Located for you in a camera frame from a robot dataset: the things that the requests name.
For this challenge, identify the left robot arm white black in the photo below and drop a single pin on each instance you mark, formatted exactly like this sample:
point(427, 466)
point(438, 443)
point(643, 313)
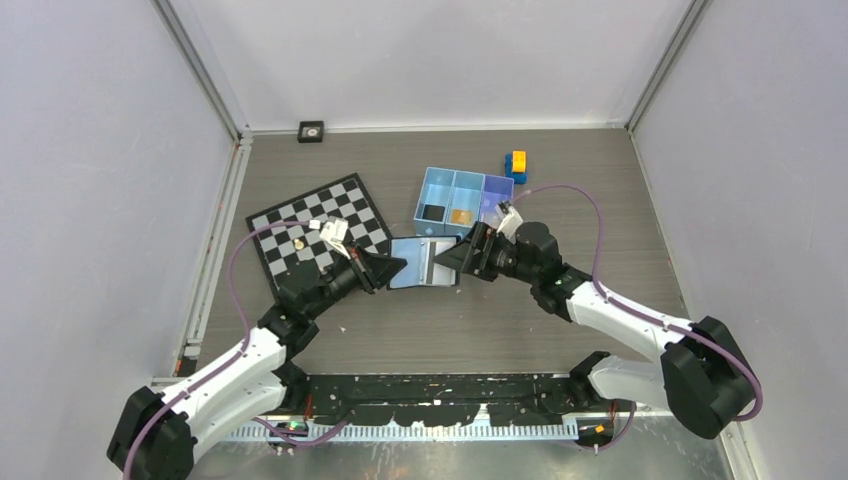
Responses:
point(161, 435)

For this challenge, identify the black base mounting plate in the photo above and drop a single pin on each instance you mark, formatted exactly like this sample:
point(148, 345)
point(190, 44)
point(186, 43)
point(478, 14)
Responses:
point(442, 400)

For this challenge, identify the light blue bin left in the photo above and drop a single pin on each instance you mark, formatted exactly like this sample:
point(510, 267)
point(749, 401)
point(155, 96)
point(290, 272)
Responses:
point(435, 189)

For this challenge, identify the black square item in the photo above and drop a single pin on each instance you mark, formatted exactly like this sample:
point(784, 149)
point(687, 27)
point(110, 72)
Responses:
point(431, 212)

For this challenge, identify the light blue bin middle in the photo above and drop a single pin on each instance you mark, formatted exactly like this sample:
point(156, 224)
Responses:
point(465, 194)

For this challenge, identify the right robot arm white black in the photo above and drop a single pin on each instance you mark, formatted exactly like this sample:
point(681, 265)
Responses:
point(695, 370)

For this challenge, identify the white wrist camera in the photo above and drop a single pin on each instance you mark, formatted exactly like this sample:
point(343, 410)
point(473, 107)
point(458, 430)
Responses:
point(334, 232)
point(510, 221)

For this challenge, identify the light blue bin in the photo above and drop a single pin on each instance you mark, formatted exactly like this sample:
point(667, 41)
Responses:
point(435, 189)
point(465, 194)

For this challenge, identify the black white chessboard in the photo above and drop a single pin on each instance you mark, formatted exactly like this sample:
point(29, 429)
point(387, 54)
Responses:
point(346, 197)

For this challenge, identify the blue yellow toy blocks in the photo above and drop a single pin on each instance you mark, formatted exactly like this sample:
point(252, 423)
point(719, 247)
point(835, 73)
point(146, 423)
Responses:
point(515, 166)

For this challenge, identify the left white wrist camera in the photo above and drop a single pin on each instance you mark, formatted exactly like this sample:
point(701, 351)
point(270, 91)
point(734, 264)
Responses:
point(334, 232)

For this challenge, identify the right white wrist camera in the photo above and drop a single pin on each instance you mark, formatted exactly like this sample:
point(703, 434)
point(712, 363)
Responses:
point(510, 221)

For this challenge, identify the purple bin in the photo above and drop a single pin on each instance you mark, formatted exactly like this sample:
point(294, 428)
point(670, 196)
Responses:
point(495, 190)

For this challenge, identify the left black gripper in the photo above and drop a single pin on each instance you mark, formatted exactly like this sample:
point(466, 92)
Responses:
point(372, 271)

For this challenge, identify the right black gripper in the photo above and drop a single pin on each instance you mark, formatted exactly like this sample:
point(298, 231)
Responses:
point(462, 256)

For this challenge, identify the small black square box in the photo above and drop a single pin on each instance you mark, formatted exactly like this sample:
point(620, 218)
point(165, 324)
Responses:
point(311, 131)

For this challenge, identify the orange square item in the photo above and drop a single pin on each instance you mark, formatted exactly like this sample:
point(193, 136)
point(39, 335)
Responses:
point(462, 217)

